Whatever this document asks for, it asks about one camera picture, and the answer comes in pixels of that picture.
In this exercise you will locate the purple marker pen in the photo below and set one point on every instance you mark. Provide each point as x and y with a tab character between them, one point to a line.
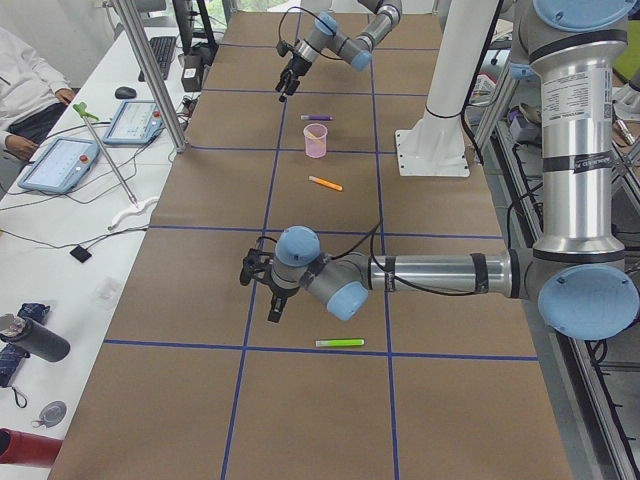
316	117

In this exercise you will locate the green highlighter pen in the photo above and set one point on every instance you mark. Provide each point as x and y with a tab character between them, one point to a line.
339	343

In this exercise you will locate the orange highlighter pen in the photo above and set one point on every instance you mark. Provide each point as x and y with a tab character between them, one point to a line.
326	183

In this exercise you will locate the yellow highlighter pen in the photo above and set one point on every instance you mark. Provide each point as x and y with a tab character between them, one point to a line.
312	136

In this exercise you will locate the pink mesh pen holder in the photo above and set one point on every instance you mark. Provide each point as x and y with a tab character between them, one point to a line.
313	149

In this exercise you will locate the black monitor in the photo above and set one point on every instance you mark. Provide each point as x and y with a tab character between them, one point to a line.
195	31

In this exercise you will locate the black brown box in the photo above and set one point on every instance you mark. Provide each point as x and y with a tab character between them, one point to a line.
195	67

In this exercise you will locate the black keyboard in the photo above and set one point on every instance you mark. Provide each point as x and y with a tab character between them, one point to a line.
163	49

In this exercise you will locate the far blue teach pendant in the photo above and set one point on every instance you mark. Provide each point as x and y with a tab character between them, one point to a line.
135	123

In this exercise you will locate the blue teach pendant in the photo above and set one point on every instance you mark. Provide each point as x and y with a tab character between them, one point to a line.
135	123
62	165

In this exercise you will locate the black computer mouse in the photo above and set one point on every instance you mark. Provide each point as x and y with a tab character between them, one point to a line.
125	93

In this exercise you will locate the clear plastic packet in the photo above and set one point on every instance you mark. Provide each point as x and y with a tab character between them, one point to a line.
107	293

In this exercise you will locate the small black square device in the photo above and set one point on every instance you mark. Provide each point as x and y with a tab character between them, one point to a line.
81	254

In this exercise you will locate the near blue teach pendant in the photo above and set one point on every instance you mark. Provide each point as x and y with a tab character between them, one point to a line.
62	165

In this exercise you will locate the round silver tag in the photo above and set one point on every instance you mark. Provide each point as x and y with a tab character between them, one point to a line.
51	415

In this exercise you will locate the seated person in white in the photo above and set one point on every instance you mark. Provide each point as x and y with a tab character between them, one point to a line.
34	95

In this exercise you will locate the black water bottle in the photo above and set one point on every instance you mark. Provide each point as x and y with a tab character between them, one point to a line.
33	337

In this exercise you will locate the dark blue folded umbrella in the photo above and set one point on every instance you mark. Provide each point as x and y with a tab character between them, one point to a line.
11	354

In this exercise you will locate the red bottle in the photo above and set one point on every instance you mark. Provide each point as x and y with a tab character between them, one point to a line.
26	449

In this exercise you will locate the aluminium frame post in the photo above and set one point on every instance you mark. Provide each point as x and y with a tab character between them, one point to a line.
143	53

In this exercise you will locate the white camera mast with base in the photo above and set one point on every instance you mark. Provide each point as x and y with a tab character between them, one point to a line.
435	146

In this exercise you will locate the grabber stick green handle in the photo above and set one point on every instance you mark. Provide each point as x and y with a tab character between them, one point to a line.
136	206

